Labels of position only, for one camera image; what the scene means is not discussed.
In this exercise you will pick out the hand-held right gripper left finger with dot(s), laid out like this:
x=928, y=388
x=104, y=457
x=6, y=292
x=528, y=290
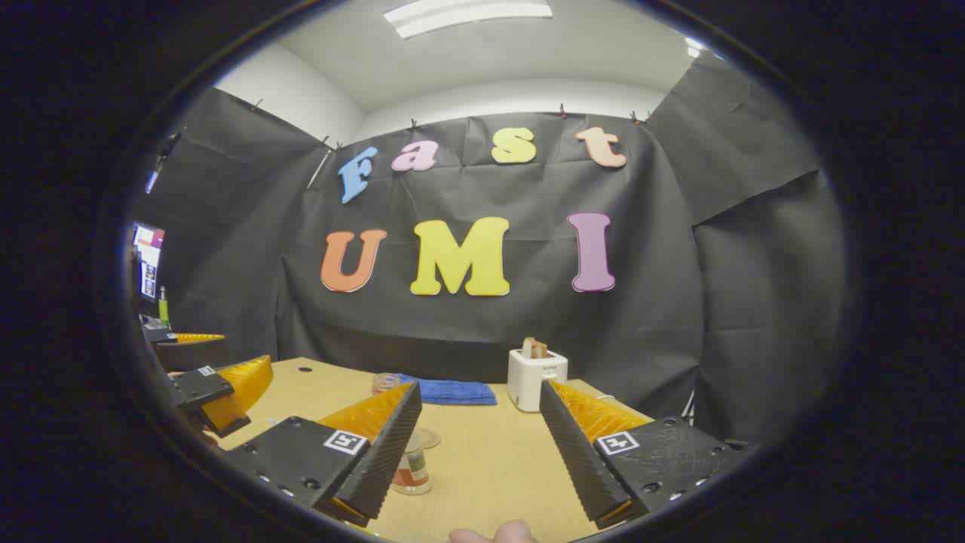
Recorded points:
x=392, y=452

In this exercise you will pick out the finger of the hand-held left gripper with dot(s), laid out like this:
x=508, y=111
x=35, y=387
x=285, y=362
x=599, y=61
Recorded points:
x=203, y=385
x=196, y=354

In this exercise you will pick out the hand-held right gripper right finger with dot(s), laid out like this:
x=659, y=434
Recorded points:
x=573, y=452

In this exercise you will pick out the clear plastic water bottle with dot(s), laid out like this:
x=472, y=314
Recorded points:
x=413, y=471

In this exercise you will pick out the round wooden coaster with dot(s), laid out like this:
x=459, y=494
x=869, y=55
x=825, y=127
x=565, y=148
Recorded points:
x=431, y=437

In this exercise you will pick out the green bottle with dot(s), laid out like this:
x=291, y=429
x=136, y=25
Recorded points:
x=163, y=309

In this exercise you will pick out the white toaster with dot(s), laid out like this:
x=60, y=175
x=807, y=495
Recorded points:
x=531, y=381

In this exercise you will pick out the blue folded towel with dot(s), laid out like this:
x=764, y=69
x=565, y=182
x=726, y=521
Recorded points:
x=456, y=392

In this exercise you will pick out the computer monitor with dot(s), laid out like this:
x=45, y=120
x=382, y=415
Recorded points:
x=149, y=260

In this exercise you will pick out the bread slice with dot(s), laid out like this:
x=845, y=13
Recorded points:
x=535, y=348

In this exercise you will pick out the ceiling light panel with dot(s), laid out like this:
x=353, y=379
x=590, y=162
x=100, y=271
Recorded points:
x=467, y=16

